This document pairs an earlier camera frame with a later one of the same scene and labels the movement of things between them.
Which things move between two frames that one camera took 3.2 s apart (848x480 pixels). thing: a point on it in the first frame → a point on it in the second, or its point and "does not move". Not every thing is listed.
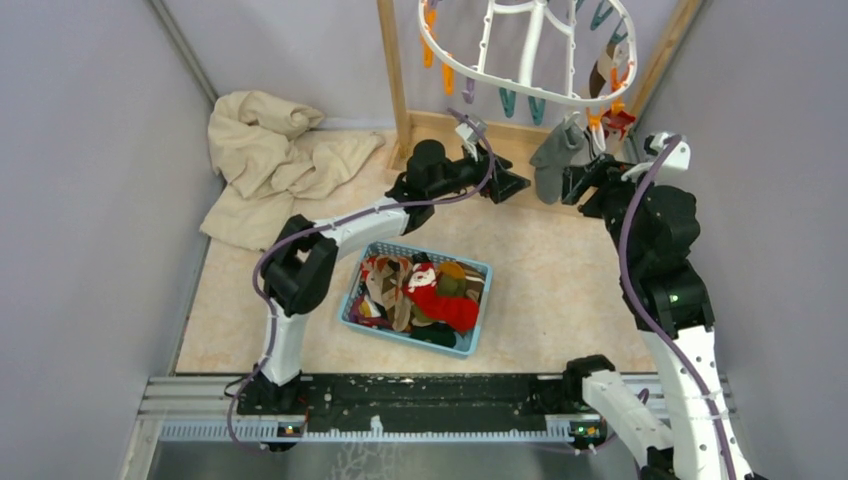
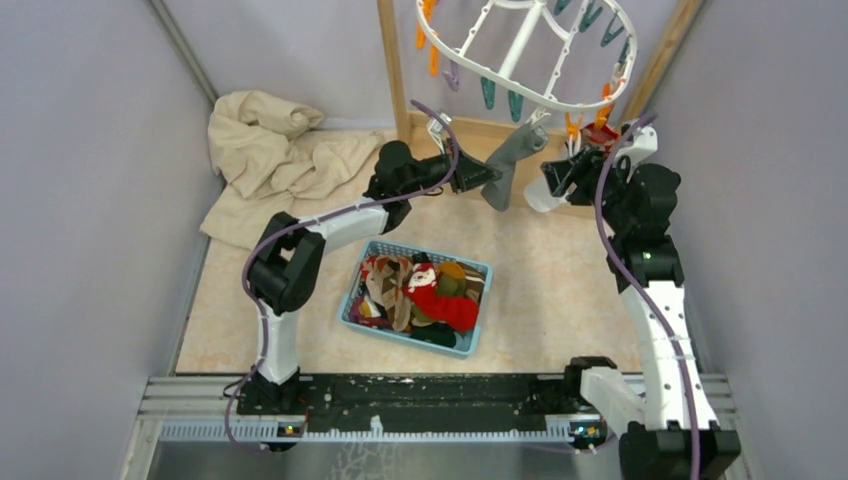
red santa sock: (459, 313) does not move
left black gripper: (504, 182) → (470, 173)
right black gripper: (604, 172) does not move
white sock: (595, 143) → (540, 196)
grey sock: (557, 150) → (528, 140)
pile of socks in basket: (436, 302) does not move
